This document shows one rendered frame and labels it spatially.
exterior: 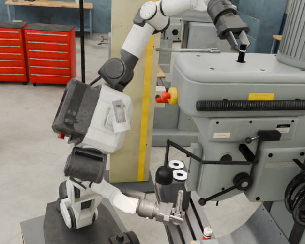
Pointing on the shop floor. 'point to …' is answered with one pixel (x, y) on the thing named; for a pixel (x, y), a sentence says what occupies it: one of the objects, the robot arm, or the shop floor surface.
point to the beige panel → (131, 171)
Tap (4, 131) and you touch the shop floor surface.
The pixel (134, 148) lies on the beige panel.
